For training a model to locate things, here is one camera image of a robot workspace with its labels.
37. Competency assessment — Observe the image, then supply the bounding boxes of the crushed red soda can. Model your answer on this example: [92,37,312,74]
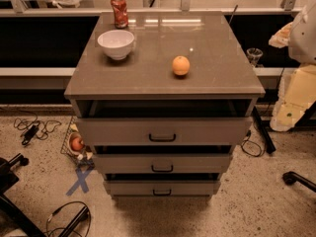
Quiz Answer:
[111,0,128,29]

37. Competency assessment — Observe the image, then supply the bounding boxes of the grey top drawer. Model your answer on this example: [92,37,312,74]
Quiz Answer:
[76,118,252,146]

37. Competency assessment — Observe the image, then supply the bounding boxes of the grey drawer cabinet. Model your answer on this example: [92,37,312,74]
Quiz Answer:
[63,11,267,200]

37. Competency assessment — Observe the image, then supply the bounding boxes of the black cable loop bottom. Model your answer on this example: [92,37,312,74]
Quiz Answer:
[44,200,92,237]

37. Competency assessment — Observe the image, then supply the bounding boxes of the grey bottom drawer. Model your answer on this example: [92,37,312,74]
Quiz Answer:
[104,181,220,197]

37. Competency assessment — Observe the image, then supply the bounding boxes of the black cable right floor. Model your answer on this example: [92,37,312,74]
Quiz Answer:
[240,129,266,158]

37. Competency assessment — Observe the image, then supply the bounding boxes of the black chair base left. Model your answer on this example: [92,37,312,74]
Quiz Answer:
[0,153,47,237]

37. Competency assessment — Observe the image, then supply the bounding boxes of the blue tape cross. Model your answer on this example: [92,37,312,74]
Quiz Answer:
[66,166,94,197]

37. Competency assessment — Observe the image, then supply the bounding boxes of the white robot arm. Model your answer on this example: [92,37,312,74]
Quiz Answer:
[269,0,316,131]

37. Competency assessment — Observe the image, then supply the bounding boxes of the black bar right floor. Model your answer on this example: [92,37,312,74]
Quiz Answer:
[252,107,276,154]

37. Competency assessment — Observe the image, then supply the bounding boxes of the black chair leg right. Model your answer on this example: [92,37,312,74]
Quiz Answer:
[282,171,316,193]

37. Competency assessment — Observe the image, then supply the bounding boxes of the clear glass cup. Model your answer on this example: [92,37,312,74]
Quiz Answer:
[246,47,263,67]

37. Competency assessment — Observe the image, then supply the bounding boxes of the wire basket on floor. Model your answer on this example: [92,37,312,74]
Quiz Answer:
[60,117,94,166]

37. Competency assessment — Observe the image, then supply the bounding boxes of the grey middle drawer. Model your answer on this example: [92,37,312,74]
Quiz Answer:
[93,154,231,174]

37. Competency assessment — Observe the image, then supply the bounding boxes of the red apple in basket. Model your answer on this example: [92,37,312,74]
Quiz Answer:
[70,137,84,151]

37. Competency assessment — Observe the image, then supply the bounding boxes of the grey drawer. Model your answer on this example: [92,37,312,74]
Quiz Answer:
[93,154,231,174]
[76,118,252,146]
[104,181,220,197]

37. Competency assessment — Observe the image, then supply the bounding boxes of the black power adapter with cable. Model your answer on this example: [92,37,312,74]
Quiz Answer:
[13,111,61,147]

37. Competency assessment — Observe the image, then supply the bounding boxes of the white ceramic bowl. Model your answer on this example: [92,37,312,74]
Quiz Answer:
[97,30,134,60]

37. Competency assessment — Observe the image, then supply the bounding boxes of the orange fruit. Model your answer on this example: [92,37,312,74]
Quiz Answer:
[172,56,190,76]

